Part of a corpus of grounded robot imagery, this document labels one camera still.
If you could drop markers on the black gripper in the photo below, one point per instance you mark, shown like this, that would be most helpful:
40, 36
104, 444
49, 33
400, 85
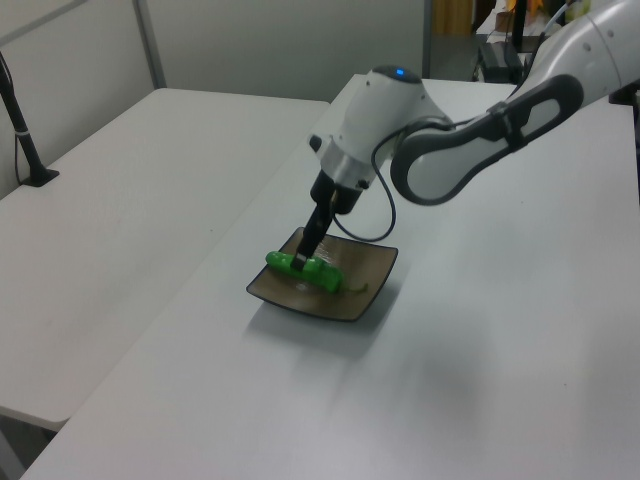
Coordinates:
345, 197

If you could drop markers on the green chili pepper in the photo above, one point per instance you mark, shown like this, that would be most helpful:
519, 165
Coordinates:
325, 276

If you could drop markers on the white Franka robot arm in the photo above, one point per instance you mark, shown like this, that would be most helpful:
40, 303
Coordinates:
450, 155

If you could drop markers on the square dark ceramic plate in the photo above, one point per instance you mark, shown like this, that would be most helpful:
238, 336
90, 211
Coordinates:
350, 295

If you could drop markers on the black box device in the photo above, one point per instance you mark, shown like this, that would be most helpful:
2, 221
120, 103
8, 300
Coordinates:
500, 60

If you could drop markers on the black monitor stand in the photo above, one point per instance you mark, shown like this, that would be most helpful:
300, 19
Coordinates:
518, 25

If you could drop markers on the black pole stand with base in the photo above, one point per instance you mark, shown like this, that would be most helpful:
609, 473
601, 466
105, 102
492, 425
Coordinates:
27, 145

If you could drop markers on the grey metal partition post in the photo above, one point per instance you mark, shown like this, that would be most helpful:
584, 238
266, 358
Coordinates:
150, 45
426, 37

